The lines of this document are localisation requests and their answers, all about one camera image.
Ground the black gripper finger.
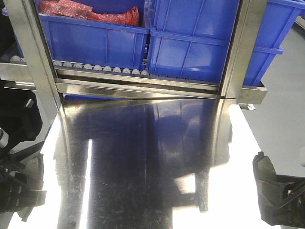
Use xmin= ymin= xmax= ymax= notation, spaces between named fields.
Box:
xmin=255 ymin=175 xmax=305 ymax=208
xmin=15 ymin=206 xmax=33 ymax=222
xmin=259 ymin=198 xmax=305 ymax=227
xmin=0 ymin=167 xmax=46 ymax=211

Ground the grey brake pad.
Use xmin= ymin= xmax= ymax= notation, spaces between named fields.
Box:
xmin=253 ymin=151 xmax=277 ymax=192
xmin=22 ymin=153 xmax=44 ymax=191

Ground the stainless steel roller rack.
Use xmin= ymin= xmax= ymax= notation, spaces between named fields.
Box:
xmin=0 ymin=0 xmax=267 ymax=116

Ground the left blue plastic bin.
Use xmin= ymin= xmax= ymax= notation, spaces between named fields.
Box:
xmin=2 ymin=0 xmax=150 ymax=72

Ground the blue plastic bin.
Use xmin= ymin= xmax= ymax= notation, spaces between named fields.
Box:
xmin=147 ymin=0 xmax=305 ymax=86
xmin=2 ymin=0 xmax=150 ymax=72

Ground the right blue plastic bin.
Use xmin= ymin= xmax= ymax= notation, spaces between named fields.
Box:
xmin=147 ymin=0 xmax=305 ymax=86

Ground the red plastic bag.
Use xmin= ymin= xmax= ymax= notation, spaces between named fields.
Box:
xmin=38 ymin=0 xmax=140 ymax=27

